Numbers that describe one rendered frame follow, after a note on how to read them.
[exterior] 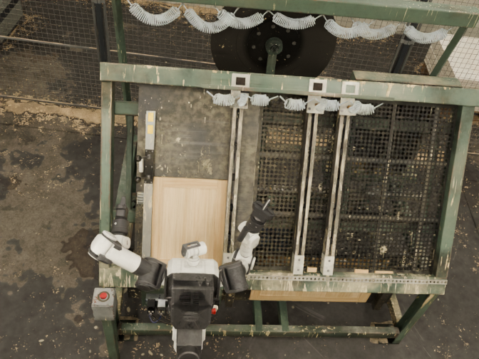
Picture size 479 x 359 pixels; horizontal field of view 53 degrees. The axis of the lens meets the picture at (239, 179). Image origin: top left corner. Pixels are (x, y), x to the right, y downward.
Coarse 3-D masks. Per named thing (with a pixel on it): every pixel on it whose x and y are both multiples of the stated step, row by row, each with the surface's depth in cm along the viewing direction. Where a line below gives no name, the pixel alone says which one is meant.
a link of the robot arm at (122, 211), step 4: (116, 204) 258; (120, 204) 257; (124, 204) 258; (116, 208) 257; (120, 208) 257; (124, 208) 257; (116, 212) 257; (120, 212) 257; (124, 212) 258; (116, 216) 257; (120, 216) 257; (124, 216) 257; (116, 220) 256; (120, 220) 256; (124, 220) 257; (112, 224) 258; (116, 224) 255; (120, 224) 255; (124, 224) 256; (128, 224) 259
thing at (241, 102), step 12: (240, 96) 257; (240, 108) 273; (240, 120) 275; (240, 132) 276; (240, 144) 277; (228, 168) 284; (228, 180) 281; (228, 192) 283; (228, 204) 284; (228, 216) 285; (228, 228) 287; (228, 240) 289; (228, 252) 291
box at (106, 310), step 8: (96, 288) 275; (104, 288) 275; (112, 288) 276; (96, 296) 271; (112, 296) 272; (96, 304) 268; (104, 304) 269; (112, 304) 270; (96, 312) 273; (104, 312) 273; (112, 312) 273; (96, 320) 279; (104, 320) 280; (112, 320) 280
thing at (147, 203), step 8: (152, 112) 272; (152, 136) 275; (152, 144) 276; (144, 184) 280; (152, 184) 280; (144, 192) 281; (152, 192) 281; (144, 200) 282; (152, 200) 282; (144, 208) 283; (152, 208) 285; (144, 216) 284; (144, 224) 285; (144, 232) 286; (144, 240) 287; (144, 248) 288; (144, 256) 289
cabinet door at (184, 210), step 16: (160, 192) 284; (176, 192) 285; (192, 192) 286; (208, 192) 287; (224, 192) 288; (160, 208) 286; (176, 208) 287; (192, 208) 288; (208, 208) 289; (224, 208) 290; (160, 224) 288; (176, 224) 289; (192, 224) 290; (208, 224) 291; (224, 224) 292; (160, 240) 290; (176, 240) 291; (192, 240) 292; (208, 240) 293; (160, 256) 292; (176, 256) 293; (208, 256) 295
